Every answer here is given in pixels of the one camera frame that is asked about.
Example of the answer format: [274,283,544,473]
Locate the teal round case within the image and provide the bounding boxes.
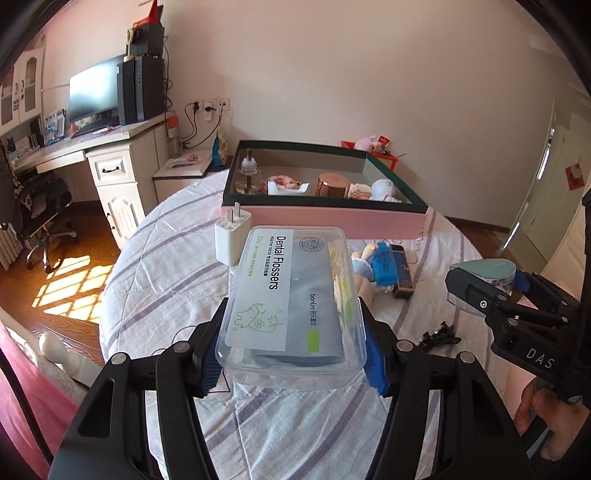
[450,258,517,293]

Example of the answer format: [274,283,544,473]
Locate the dark blue long box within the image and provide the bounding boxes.
[391,245,415,300]

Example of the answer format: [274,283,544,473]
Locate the blue plastic tube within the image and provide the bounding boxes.
[370,241,398,289]

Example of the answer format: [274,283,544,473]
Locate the white astronaut figurine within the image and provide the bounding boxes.
[370,178,400,203]

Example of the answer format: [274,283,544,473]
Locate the rose gold candle jar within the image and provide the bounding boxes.
[315,172,351,198]

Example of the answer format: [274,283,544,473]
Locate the clear dental flosser box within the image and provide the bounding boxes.
[215,226,367,390]

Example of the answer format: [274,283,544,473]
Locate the playing card deck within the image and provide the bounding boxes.
[348,183,370,200]

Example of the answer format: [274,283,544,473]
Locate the clear glass perfume bottle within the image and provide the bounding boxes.
[235,149,266,195]

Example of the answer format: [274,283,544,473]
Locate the person right hand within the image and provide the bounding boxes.
[514,378,590,461]

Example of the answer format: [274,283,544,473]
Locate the black hair clip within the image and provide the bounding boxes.
[417,322,462,352]

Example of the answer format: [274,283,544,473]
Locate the white doll figurine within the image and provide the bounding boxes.
[351,243,381,307]

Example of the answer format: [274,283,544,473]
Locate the striped white bed quilt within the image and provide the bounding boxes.
[98,169,532,480]

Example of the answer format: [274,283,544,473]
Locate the red toy crate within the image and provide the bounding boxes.
[341,140,399,171]

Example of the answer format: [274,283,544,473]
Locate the pink plush toy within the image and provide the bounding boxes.
[353,136,378,152]

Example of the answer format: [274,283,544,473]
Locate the white power adapter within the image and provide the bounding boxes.
[214,202,252,267]

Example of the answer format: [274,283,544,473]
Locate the pink storage box green rim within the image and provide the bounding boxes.
[222,140,428,240]

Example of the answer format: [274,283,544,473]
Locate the white phone stand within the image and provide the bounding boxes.
[267,180,310,196]

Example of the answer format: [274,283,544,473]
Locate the black office chair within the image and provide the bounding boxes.
[1,145,78,273]

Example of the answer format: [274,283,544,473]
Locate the white low nightstand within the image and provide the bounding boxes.
[152,149,216,203]

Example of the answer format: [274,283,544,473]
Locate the white desk with drawers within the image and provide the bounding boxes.
[13,114,168,248]

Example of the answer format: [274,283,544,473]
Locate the black computer monitor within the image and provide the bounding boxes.
[68,55,124,122]

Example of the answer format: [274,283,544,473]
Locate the black computer tower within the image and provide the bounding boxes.
[116,56,165,125]

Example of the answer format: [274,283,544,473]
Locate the white glass door cabinet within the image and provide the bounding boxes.
[1,48,44,135]

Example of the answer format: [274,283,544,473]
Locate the black speaker box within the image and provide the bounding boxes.
[126,23,164,57]

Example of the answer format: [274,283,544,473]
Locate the wall power outlets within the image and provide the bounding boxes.
[189,98,230,122]

